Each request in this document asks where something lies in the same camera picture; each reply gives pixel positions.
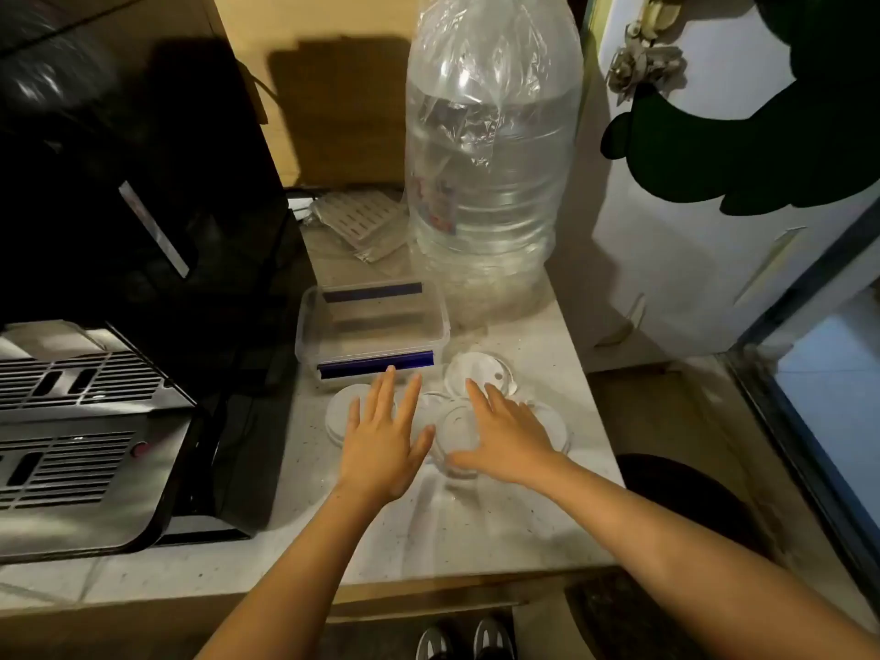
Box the person's left forearm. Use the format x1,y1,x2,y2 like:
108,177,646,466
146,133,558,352
194,484,403,660

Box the person's shoe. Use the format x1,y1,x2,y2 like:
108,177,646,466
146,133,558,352
414,624,455,660
472,614,517,660

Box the black coffee machine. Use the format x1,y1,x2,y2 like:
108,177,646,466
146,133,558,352
0,0,317,565

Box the stack of white cup lids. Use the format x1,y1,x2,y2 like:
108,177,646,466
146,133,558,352
434,401,482,479

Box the person's left hand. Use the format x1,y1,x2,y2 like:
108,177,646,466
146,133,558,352
335,365,437,506

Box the beige hanging hook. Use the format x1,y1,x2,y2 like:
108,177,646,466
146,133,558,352
621,0,686,46

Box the person's right hand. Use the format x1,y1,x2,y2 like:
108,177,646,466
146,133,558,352
446,377,576,490

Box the white cup lid with tab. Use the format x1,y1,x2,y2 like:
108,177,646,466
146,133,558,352
443,351,517,401

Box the large clear water bottle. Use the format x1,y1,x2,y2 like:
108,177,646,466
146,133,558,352
403,0,586,331

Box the white door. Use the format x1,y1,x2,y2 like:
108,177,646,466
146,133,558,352
588,0,880,376

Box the large silver drip tray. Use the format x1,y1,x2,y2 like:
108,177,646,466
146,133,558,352
0,408,195,565

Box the person's right forearm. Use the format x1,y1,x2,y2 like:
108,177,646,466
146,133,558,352
543,459,880,660

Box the dark metal door frame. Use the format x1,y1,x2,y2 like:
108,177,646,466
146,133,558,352
721,198,880,599

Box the person's right shoe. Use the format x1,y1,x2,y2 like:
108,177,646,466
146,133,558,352
472,614,517,660

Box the black round bin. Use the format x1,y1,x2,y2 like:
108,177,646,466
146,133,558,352
615,451,771,565

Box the clear plastic box blue clips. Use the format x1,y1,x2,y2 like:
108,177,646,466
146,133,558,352
293,278,452,386

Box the person's left shoe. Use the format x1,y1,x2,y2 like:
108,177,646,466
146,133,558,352
414,624,455,660

